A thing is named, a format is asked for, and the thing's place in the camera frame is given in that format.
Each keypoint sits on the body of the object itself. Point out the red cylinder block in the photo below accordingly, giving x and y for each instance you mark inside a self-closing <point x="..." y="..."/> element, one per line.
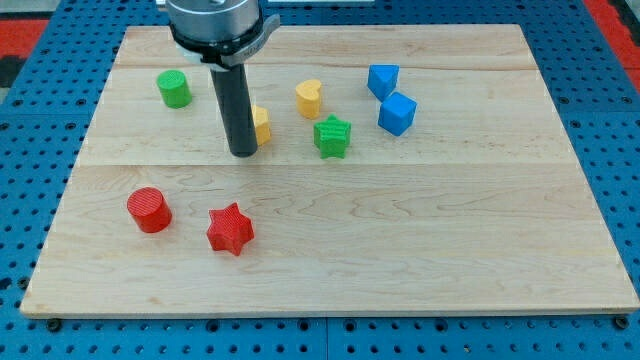
<point x="149" y="209"/>

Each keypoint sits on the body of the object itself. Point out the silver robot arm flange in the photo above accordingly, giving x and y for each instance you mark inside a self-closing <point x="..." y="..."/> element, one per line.
<point x="220" y="34"/>

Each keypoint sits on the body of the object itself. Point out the green star block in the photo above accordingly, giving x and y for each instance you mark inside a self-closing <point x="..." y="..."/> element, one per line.
<point x="332" y="137"/>

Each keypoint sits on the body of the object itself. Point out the yellow pentagon block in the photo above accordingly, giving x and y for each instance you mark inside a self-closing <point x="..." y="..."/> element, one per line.
<point x="262" y="124"/>

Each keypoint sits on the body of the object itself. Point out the light wooden board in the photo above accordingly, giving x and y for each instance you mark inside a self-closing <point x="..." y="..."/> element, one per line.
<point x="480" y="208"/>

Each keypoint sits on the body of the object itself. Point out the yellow heart block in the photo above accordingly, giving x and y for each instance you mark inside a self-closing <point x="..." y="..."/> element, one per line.
<point x="309" y="98"/>

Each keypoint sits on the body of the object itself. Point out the red star block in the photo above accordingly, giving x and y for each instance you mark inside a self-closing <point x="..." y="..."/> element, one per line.
<point x="229" y="229"/>

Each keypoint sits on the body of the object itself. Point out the blue cube block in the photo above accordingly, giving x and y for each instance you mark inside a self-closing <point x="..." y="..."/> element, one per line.
<point x="397" y="113"/>

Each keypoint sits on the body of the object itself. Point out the blue triangle block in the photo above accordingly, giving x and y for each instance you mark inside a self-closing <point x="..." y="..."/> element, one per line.
<point x="382" y="79"/>

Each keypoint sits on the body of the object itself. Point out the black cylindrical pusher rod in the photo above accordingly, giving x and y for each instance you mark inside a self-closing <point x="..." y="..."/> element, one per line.
<point x="234" y="103"/>

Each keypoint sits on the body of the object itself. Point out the green cylinder block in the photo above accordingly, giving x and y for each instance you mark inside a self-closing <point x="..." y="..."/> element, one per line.
<point x="174" y="89"/>

